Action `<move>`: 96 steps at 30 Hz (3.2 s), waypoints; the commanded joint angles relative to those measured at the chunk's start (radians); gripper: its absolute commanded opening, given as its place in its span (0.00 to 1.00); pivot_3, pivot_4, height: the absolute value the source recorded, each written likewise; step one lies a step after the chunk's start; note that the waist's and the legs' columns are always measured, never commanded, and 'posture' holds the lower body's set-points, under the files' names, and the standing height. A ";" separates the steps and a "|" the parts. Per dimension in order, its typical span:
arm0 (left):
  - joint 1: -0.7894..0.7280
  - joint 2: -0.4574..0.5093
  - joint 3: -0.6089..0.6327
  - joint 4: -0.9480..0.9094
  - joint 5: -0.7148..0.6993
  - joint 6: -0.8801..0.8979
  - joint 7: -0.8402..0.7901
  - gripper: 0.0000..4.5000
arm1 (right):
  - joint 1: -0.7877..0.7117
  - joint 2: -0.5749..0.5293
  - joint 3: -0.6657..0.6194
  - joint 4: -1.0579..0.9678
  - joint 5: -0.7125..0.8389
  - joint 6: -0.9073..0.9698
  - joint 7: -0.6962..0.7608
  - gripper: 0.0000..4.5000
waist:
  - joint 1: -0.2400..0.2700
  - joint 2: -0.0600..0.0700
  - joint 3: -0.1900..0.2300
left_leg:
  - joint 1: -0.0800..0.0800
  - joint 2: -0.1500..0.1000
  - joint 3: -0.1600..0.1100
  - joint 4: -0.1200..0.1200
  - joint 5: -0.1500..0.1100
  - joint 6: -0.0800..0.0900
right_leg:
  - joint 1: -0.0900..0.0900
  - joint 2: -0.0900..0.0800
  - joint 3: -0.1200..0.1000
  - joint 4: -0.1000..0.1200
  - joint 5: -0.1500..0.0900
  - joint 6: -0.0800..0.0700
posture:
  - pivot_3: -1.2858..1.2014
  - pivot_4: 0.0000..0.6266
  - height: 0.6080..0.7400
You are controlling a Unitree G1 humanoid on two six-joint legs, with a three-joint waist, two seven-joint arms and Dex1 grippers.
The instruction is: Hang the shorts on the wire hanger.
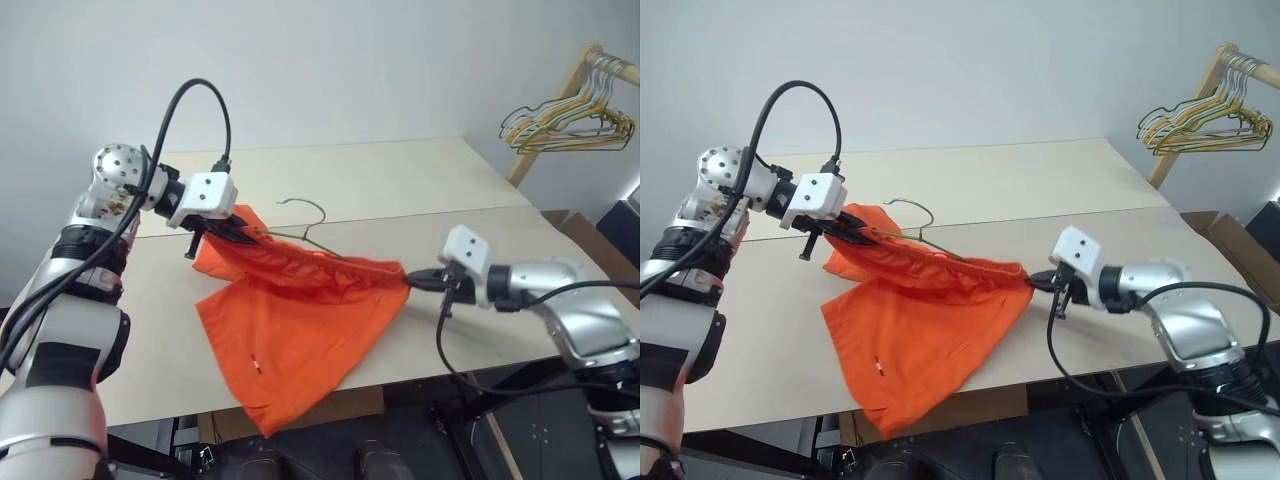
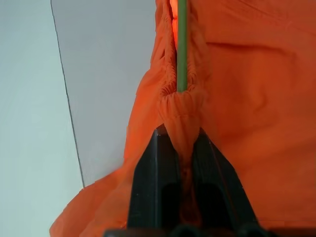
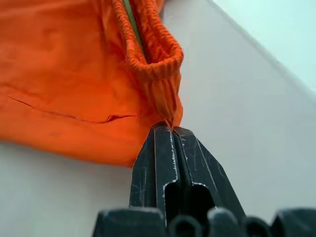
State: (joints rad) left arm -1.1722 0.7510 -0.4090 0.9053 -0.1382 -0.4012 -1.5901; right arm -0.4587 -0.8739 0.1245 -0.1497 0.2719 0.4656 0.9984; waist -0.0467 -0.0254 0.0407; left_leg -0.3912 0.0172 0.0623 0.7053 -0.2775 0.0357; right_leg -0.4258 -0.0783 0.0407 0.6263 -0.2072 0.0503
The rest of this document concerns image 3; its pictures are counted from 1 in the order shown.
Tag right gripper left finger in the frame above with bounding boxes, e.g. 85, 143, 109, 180
128, 120, 182, 213

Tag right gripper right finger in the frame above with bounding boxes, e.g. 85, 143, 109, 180
172, 126, 247, 220

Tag orange shorts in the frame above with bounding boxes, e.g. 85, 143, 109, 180
0, 0, 185, 169

